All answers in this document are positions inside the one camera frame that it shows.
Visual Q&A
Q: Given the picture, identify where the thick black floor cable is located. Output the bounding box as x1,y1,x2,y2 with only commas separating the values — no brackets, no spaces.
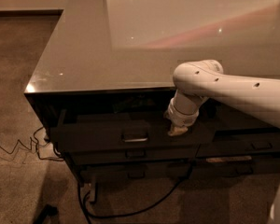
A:
77,159,194,224

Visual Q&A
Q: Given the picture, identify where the dark glossy drawer cabinet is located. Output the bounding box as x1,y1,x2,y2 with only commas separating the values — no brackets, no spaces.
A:
25,0,280,183

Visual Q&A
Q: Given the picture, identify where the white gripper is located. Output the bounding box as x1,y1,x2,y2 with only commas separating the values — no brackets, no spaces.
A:
164,100,199,136

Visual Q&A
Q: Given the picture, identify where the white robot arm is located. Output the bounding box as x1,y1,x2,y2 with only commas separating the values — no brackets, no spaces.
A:
165,60,280,136

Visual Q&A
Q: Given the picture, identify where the thin black tangled cable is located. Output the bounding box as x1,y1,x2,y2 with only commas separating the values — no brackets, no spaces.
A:
0,126,64,162

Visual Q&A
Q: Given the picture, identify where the drawer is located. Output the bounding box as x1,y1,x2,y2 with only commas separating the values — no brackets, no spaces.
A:
70,145,199,165
205,104,280,136
50,111,215,152
196,133,280,158
80,161,190,182

